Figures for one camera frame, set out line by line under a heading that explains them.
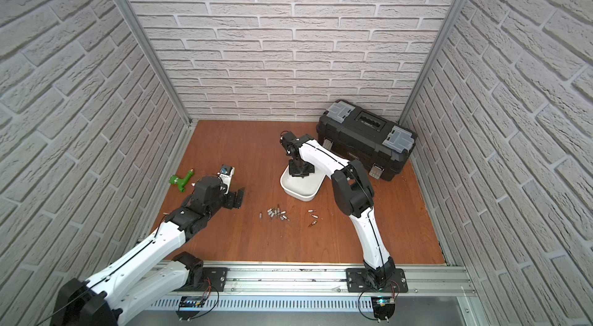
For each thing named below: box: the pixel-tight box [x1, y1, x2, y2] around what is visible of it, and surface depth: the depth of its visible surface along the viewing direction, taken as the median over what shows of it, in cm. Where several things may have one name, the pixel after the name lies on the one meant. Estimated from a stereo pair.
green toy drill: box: [168, 168, 194, 193], surface depth 97 cm
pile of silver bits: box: [259, 203, 290, 222], surface depth 89 cm
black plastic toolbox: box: [316, 99, 418, 182], surface depth 95 cm
